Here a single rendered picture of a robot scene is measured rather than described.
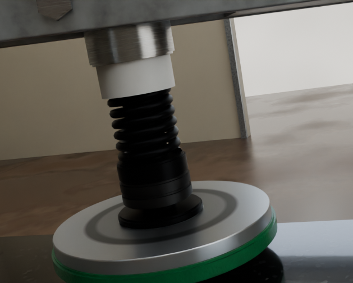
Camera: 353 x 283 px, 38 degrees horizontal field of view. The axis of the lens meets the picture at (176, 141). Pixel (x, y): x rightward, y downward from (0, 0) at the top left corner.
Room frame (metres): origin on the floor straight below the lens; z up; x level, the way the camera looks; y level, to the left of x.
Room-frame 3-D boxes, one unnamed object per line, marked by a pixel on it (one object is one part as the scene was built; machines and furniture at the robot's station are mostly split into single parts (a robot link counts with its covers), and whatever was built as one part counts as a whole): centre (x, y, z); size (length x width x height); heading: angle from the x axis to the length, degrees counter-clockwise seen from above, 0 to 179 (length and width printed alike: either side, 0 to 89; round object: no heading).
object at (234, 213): (0.48, 0.03, 0.89); 0.21 x 0.21 x 0.01
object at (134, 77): (0.48, 0.03, 1.03); 0.07 x 0.07 x 0.04
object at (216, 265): (0.48, 0.03, 0.88); 0.22 x 0.22 x 0.04
